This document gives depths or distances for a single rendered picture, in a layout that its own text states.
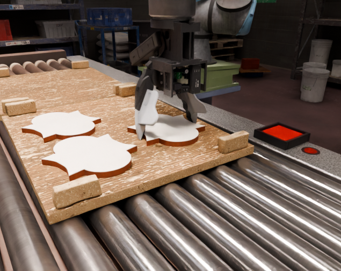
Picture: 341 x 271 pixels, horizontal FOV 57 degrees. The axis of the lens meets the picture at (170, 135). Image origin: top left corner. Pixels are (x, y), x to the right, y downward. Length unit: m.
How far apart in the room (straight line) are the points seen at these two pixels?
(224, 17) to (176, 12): 0.62
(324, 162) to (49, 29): 4.72
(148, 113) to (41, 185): 0.20
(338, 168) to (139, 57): 0.39
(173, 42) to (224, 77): 0.68
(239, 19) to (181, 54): 0.64
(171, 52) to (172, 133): 0.15
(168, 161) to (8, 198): 0.23
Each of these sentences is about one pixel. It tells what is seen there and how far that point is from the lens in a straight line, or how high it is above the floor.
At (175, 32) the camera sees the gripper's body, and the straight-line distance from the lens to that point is 0.50.
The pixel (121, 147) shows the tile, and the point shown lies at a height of 0.95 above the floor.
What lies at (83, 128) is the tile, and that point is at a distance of 0.61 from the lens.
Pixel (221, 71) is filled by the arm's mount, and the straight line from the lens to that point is 1.15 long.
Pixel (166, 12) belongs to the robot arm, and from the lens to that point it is 0.50.
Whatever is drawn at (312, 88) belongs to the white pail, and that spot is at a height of 0.17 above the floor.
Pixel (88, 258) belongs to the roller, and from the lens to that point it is 0.36.
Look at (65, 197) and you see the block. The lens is 0.40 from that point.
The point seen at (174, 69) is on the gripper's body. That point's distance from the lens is 0.51.
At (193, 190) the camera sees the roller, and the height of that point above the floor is 0.91.
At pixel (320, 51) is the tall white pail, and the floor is 0.47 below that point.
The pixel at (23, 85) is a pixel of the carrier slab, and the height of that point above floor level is 0.94.
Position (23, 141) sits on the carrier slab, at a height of 0.94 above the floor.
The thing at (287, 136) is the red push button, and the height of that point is 0.93.
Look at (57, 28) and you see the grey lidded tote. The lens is 5.11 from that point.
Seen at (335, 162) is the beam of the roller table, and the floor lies 0.92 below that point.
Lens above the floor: 1.17
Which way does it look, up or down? 24 degrees down
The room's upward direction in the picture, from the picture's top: straight up
